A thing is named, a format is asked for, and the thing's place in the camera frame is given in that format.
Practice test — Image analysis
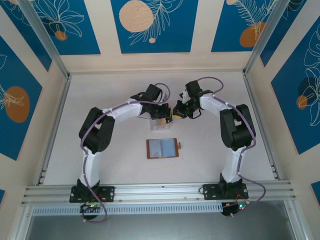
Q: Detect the brown leather card holder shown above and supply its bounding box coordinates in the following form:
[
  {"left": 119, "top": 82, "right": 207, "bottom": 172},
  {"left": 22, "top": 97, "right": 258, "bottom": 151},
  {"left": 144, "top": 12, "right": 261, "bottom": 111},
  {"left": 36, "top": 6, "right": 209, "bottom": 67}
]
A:
[{"left": 145, "top": 137, "right": 183, "bottom": 160}]

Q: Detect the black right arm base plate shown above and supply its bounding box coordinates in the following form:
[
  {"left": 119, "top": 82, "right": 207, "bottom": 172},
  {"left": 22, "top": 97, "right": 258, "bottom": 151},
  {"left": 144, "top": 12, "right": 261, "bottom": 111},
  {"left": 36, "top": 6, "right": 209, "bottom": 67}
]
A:
[{"left": 202, "top": 183, "right": 250, "bottom": 201}]

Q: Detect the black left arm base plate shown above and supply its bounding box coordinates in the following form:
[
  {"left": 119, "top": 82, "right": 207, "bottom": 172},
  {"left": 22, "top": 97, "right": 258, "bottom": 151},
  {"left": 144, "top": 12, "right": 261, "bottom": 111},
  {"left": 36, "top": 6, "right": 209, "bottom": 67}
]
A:
[{"left": 69, "top": 185, "right": 116, "bottom": 204}]

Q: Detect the clear acrylic card stand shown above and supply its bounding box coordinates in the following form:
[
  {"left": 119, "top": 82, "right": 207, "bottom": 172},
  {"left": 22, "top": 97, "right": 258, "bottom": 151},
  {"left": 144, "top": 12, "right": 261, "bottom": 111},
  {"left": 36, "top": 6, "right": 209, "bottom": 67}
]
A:
[{"left": 149, "top": 119, "right": 174, "bottom": 133}]

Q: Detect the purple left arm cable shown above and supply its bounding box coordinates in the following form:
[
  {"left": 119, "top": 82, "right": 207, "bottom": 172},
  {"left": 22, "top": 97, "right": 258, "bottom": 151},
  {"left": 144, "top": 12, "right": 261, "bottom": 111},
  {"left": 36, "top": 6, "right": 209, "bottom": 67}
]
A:
[{"left": 80, "top": 82, "right": 172, "bottom": 224}]

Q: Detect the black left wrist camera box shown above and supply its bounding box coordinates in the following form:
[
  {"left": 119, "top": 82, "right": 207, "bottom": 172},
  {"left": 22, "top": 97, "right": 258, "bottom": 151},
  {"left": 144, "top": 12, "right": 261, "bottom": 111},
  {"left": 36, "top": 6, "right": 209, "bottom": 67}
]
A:
[{"left": 144, "top": 83, "right": 164, "bottom": 104}]

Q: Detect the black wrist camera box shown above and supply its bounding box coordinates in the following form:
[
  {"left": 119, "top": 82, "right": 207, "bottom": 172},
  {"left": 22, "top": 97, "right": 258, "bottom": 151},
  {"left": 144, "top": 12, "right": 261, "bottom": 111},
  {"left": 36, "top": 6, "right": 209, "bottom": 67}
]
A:
[
  {"left": 144, "top": 83, "right": 164, "bottom": 104},
  {"left": 184, "top": 80, "right": 204, "bottom": 98}
]

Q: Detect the aluminium side rail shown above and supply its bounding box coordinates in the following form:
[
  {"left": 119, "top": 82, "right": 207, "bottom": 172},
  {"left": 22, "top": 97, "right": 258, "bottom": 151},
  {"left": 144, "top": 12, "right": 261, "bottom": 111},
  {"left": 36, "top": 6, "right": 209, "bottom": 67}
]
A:
[
  {"left": 243, "top": 72, "right": 281, "bottom": 181},
  {"left": 36, "top": 74, "right": 73, "bottom": 186}
]

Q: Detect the aluminium frame post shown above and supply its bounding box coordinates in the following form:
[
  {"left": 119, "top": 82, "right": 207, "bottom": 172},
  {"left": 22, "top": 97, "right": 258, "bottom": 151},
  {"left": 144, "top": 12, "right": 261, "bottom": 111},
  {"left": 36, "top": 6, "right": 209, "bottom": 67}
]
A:
[
  {"left": 18, "top": 0, "right": 71, "bottom": 79},
  {"left": 243, "top": 0, "right": 288, "bottom": 76}
]

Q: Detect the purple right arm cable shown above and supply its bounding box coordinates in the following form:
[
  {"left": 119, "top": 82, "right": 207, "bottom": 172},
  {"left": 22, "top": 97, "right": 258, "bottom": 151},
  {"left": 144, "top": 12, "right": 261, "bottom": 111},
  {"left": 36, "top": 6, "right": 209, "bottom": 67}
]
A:
[{"left": 196, "top": 76, "right": 267, "bottom": 218}]

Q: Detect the white slotted cable duct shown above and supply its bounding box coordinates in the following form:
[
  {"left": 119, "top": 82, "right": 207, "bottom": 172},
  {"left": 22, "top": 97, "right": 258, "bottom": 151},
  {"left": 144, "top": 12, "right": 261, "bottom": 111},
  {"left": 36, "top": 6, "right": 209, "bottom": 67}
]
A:
[{"left": 31, "top": 202, "right": 224, "bottom": 216}]

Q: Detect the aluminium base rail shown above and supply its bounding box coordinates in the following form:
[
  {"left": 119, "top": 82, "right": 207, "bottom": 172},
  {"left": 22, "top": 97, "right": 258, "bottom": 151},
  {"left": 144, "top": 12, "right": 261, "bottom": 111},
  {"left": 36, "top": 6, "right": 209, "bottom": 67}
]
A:
[{"left": 21, "top": 179, "right": 298, "bottom": 206}]

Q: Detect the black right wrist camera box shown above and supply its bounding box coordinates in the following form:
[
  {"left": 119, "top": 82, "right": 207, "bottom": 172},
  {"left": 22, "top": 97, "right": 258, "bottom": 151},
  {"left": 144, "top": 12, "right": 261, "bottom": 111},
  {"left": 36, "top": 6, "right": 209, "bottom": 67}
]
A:
[{"left": 184, "top": 80, "right": 204, "bottom": 98}]

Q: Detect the grey metal lower panel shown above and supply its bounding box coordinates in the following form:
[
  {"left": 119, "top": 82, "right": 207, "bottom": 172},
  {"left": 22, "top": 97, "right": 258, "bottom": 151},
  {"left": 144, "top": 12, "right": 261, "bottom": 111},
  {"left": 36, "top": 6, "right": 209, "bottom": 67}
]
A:
[{"left": 23, "top": 213, "right": 301, "bottom": 240}]

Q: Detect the blue floral wall panel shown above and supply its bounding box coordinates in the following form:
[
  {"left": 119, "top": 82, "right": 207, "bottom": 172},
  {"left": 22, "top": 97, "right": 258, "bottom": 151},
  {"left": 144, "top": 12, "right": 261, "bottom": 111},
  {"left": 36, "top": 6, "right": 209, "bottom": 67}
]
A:
[
  {"left": 0, "top": 0, "right": 53, "bottom": 73},
  {"left": 0, "top": 34, "right": 43, "bottom": 161},
  {"left": 31, "top": 0, "right": 102, "bottom": 56},
  {"left": 110, "top": 0, "right": 200, "bottom": 55},
  {"left": 270, "top": 17, "right": 320, "bottom": 156},
  {"left": 259, "top": 0, "right": 308, "bottom": 68},
  {"left": 210, "top": 0, "right": 278, "bottom": 53}
]

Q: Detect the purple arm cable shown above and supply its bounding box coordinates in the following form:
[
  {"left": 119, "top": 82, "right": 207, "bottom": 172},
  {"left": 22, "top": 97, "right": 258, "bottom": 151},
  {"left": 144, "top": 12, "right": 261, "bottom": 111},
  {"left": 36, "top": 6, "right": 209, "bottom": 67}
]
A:
[
  {"left": 80, "top": 82, "right": 172, "bottom": 224},
  {"left": 196, "top": 76, "right": 267, "bottom": 218}
]

